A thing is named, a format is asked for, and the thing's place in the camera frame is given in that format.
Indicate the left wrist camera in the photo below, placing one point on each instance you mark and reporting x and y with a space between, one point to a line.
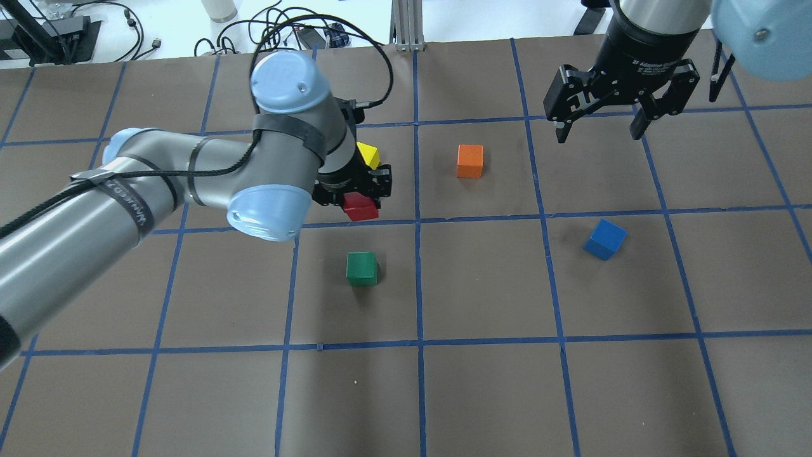
352 113

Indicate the aluminium frame post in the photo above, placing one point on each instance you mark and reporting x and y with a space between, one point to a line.
406 26

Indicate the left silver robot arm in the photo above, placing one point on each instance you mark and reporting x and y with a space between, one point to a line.
303 150

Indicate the black power adapter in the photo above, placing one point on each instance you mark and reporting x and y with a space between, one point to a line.
310 38

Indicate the blue wooden block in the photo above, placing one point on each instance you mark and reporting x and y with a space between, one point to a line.
605 240

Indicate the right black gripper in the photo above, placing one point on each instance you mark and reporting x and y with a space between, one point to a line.
639 51

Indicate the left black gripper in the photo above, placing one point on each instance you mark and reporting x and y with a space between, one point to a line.
334 179

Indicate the yellow wooden block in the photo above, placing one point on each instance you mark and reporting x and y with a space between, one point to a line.
370 155

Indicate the green wooden block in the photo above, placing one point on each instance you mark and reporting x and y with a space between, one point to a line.
362 269

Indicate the red wooden block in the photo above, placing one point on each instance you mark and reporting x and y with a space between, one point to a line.
358 207

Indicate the orange wooden block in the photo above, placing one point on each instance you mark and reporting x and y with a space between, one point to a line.
470 161

